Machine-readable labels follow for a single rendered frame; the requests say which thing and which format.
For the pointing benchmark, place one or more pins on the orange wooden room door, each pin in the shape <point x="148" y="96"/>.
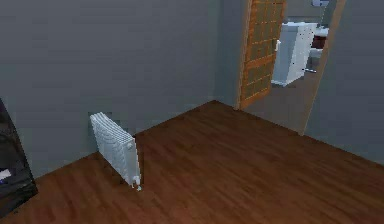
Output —
<point x="261" y="50"/>

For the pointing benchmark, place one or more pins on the black cabinet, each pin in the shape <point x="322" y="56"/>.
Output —
<point x="13" y="166"/>

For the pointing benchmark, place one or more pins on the white radiator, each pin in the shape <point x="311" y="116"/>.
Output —
<point x="115" y="146"/>

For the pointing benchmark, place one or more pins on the white chest of drawers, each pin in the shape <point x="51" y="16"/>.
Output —
<point x="293" y="53"/>

